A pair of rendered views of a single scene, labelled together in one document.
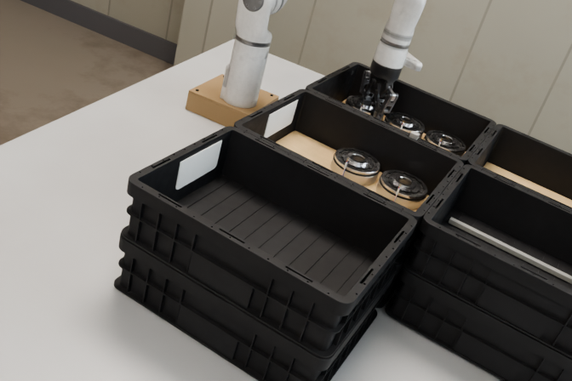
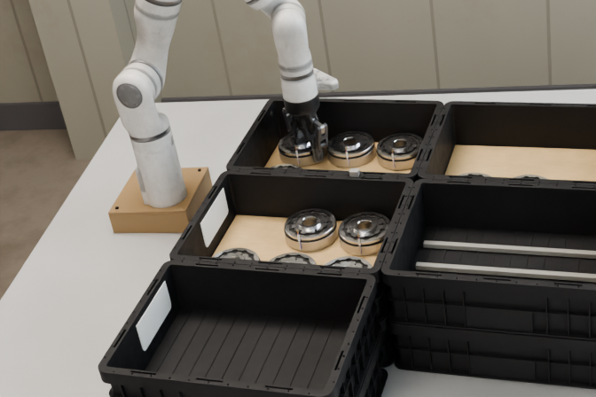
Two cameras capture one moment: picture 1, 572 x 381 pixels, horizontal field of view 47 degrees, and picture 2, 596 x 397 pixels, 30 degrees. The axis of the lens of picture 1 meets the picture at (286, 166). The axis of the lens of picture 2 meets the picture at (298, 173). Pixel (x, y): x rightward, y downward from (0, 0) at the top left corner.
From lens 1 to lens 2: 0.82 m
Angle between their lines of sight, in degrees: 3
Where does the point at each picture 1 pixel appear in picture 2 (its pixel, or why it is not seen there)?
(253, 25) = (142, 120)
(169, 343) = not seen: outside the picture
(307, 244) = (288, 343)
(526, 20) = not seen: outside the picture
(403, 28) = (297, 58)
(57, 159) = (13, 362)
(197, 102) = (123, 221)
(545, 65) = not seen: outside the picture
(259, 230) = (238, 351)
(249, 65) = (160, 160)
